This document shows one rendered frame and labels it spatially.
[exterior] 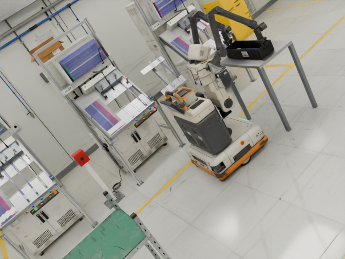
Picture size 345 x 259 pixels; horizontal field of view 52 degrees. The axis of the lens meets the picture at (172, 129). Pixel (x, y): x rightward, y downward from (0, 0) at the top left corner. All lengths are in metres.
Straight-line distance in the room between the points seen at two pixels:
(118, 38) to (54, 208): 3.11
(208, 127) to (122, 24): 3.39
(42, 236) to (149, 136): 1.75
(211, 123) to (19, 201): 2.15
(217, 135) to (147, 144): 1.48
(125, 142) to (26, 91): 1.97
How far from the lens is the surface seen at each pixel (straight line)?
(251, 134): 3.60
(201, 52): 3.41
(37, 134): 5.89
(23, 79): 5.80
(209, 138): 3.37
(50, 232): 4.54
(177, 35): 4.92
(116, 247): 2.08
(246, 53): 3.72
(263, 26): 3.54
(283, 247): 2.82
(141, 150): 4.64
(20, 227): 4.45
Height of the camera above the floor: 2.11
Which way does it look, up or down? 24 degrees down
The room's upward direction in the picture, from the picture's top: 32 degrees counter-clockwise
